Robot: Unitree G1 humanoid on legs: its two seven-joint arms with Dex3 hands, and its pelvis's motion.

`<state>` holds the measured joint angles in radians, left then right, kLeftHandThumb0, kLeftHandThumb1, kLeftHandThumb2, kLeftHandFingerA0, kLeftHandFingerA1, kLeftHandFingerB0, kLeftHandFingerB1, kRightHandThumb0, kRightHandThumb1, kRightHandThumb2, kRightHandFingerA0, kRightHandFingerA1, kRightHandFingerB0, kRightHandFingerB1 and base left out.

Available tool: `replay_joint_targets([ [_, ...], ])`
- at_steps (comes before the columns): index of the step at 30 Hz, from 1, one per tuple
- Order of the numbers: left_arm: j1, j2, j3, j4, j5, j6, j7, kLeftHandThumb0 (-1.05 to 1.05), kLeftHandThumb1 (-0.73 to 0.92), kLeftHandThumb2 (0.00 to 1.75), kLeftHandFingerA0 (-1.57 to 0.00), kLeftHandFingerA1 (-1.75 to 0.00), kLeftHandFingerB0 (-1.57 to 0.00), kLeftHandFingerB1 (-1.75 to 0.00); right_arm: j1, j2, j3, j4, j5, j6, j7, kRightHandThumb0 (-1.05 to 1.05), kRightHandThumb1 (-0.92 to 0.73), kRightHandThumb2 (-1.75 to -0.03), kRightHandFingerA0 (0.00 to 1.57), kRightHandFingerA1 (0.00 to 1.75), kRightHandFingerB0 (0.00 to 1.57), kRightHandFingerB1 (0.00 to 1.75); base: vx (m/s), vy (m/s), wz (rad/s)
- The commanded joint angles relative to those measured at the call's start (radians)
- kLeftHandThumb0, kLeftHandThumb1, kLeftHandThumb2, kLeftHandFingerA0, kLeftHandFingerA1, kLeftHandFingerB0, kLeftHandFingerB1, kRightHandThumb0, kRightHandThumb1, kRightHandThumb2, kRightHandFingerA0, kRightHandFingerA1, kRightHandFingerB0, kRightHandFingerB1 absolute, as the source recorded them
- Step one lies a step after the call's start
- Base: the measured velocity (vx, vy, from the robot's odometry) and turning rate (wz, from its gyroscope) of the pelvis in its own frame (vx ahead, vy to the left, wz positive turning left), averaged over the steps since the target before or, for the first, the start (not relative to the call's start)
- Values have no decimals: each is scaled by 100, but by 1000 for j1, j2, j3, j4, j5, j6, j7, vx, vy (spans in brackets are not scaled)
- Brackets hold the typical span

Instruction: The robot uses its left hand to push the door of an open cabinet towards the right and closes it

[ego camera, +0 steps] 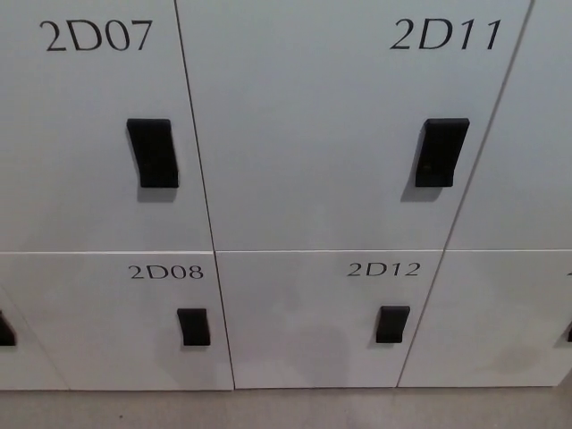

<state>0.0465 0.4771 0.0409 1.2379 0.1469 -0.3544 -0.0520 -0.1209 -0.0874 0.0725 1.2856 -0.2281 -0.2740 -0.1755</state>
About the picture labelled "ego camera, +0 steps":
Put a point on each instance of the tall white unlabelled locker door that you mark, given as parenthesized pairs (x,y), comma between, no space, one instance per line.
(527,134)

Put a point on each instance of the short white locker door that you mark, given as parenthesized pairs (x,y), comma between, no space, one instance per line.
(482,322)

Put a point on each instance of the white locker door 2D08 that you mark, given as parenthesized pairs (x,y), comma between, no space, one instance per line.
(98,322)

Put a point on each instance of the white locker door 2D07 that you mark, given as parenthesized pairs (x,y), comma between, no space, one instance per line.
(67,134)

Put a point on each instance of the white locker door 2D11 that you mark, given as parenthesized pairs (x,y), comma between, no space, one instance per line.
(322,134)

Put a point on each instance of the black lock on 2D11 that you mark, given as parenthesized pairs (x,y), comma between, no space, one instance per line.
(440,154)

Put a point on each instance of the white locker door 2D12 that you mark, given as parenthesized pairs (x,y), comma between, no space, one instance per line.
(304,322)

